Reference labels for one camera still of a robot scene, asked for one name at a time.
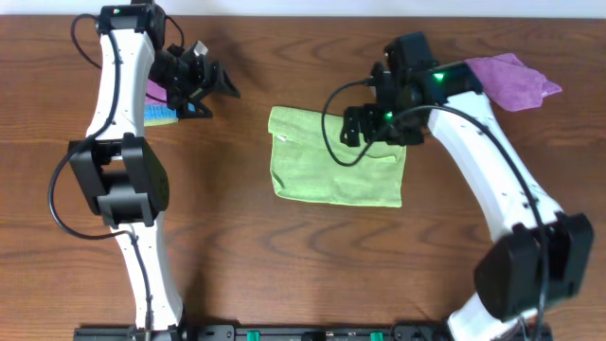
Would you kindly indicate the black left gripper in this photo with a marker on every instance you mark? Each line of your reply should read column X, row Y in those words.
column 204, row 84

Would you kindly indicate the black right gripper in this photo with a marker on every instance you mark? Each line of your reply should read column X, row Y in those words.
column 368, row 114

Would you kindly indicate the green microfiber cloth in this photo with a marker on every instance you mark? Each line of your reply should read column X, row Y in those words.
column 301, row 167

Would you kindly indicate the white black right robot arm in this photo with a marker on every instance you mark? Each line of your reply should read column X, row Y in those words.
column 539, row 253

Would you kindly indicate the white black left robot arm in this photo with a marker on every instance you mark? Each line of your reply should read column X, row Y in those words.
column 121, row 178

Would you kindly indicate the purple folded cloth on stack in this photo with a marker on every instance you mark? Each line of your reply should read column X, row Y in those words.
column 155, row 94

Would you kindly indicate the loose purple cloth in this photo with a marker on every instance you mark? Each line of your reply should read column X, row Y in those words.
column 510, row 83

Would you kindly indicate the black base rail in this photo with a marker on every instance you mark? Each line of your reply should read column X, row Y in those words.
column 399, row 332

